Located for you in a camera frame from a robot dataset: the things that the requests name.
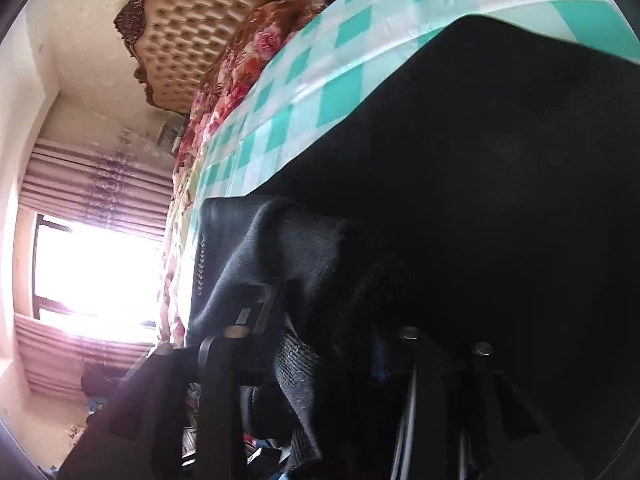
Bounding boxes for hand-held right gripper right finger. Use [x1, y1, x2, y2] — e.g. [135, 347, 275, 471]
[370, 326, 566, 480]

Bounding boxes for bright window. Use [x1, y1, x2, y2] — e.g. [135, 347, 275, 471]
[31, 212, 165, 330]

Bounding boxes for teal checkered bed sheet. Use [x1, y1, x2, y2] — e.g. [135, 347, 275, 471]
[192, 0, 640, 271]

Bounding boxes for striped purple curtain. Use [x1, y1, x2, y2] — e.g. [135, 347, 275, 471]
[19, 139, 177, 243]
[14, 310, 162, 402]

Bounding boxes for red floral blanket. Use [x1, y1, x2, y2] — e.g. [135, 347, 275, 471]
[156, 0, 332, 350]

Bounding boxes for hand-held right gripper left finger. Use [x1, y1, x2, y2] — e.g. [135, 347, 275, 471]
[59, 279, 287, 480]

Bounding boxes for wall socket panel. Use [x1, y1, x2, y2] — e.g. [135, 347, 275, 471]
[156, 119, 190, 147]

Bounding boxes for tufted tan leather headboard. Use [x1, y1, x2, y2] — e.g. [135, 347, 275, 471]
[113, 0, 312, 120]

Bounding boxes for black pants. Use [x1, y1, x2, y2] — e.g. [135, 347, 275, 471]
[185, 14, 640, 480]

